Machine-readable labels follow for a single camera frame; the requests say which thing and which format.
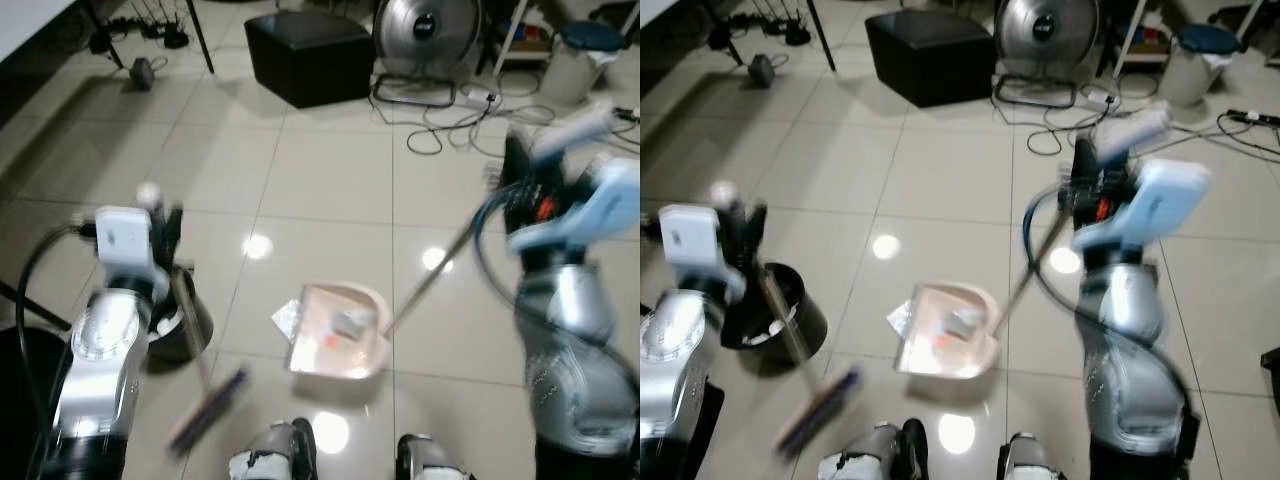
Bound pale blue right wrist camera mount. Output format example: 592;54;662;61
1073;160;1213;253
508;155;641;253

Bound grey paper scrap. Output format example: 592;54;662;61
947;307;987;338
334;307;377;338

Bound black round waste bin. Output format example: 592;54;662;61
148;264;217;364
720;261;830;352

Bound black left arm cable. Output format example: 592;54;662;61
14;224;97;411

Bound black cube ottoman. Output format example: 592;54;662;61
864;9;998;110
244;9;377;110

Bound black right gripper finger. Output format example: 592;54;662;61
503;133;549;193
1070;137;1109;189

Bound black router with antennas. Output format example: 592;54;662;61
728;0;814;48
105;0;192;51

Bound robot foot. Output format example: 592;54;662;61
819;419;928;480
394;432;473;480
227;419;320;480
997;431;1063;480

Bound pink long-handled dustpan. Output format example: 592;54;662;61
895;103;1173;383
285;103;618;383

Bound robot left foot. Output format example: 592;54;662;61
227;419;320;480
819;419;928;480

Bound white table with black legs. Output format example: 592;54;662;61
0;0;217;75
640;0;839;73

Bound silver floor fan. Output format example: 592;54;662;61
993;0;1103;110
371;0;484;110

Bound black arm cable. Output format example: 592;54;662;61
14;224;97;411
472;180;641;421
1022;183;1201;426

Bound white metal stand legs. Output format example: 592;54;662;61
1113;0;1148;78
493;0;533;78

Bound black looped floor cable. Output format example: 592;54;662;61
1024;98;1096;158
404;98;503;158

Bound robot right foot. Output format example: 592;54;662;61
997;431;1063;480
394;432;473;480

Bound white bin with blue lid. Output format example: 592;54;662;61
543;21;628;108
1158;24;1247;110

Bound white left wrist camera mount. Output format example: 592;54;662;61
660;204;748;303
94;206;171;298

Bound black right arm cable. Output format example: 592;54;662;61
472;180;641;421
1022;183;1201;426

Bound broom with dark bristles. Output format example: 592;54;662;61
135;182;252;459
709;182;864;459

